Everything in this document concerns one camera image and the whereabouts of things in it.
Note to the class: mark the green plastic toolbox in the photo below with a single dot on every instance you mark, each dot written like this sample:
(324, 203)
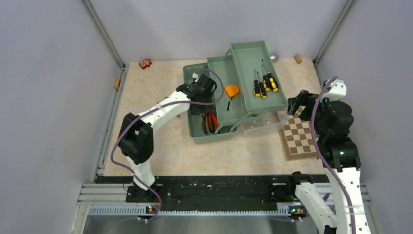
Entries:
(245, 86)

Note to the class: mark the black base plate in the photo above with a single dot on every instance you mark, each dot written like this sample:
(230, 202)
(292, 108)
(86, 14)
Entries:
(236, 193)

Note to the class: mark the silver metal cylinder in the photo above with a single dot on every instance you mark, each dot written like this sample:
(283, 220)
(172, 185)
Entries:
(274, 57)

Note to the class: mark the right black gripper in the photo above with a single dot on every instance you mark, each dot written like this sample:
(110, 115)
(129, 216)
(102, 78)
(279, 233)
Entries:
(304, 98)

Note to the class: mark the red black long nose pliers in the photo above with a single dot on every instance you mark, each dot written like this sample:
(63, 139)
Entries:
(205, 123)

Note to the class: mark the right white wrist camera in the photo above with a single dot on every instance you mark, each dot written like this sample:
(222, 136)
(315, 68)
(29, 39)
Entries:
(336, 91)

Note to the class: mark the black yellow screwdriver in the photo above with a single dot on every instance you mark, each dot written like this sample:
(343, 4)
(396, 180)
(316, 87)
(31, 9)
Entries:
(270, 82)
(256, 85)
(262, 86)

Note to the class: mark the orange tape measure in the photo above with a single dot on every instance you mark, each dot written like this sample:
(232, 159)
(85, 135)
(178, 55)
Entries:
(232, 91)

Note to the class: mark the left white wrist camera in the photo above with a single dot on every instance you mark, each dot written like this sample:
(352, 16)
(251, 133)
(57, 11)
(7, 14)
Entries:
(196, 77)

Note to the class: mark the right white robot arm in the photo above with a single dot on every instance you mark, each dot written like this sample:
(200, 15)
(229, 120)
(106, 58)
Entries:
(331, 126)

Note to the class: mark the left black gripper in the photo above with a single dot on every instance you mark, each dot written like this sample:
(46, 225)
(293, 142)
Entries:
(207, 108)

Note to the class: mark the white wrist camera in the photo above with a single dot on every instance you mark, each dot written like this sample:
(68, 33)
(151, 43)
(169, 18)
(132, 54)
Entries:
(336, 91)
(196, 77)

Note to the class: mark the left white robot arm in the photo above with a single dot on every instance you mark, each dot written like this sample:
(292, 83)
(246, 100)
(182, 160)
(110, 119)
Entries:
(137, 131)

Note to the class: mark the wooden chessboard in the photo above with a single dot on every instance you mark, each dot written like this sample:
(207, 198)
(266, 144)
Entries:
(296, 138)

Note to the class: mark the orange diagonal cutting pliers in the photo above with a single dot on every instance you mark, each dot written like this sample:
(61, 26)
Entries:
(212, 122)

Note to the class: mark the wooden block back right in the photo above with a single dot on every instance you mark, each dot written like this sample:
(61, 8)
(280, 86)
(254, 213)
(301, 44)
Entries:
(298, 58)

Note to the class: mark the wooden block left edge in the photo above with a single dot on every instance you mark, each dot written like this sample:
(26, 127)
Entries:
(117, 83)

